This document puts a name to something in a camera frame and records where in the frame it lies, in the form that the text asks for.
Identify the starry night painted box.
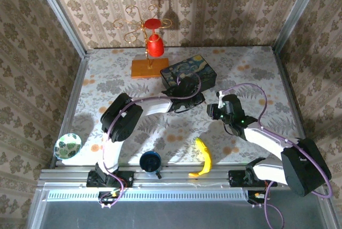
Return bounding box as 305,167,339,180
159,54,218,93

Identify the floral tablecloth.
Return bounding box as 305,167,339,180
65,46,305,166

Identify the yellow banana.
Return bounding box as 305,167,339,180
188,137,212,178

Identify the gold stand with red cups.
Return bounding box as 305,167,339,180
113,4,174,79

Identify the red wine glass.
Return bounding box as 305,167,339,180
144,18,165,58

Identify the dark blue cup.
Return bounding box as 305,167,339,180
139,151,163,179

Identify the small black connector board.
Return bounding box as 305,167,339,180
247,190,271,209
98,191,121,209

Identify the grey metal panel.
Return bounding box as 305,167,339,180
42,189,331,229

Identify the green leaf patterned bowl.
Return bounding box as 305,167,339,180
54,132,82,160

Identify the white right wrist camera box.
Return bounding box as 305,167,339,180
215,90,228,109

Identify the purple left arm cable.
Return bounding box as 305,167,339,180
101,72,203,209

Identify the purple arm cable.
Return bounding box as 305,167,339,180
219,83,333,228
101,72,203,209

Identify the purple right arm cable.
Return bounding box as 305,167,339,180
219,83,333,228

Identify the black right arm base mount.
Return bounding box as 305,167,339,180
228,169,278,188

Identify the aluminium frame rail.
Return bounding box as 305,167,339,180
37,163,329,189

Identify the grey slotted cable duct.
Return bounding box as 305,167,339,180
46,188,248,202

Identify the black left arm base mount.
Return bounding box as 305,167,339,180
87,170,134,188

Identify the aluminium corner post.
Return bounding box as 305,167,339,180
272,0,325,53
30,0,88,58

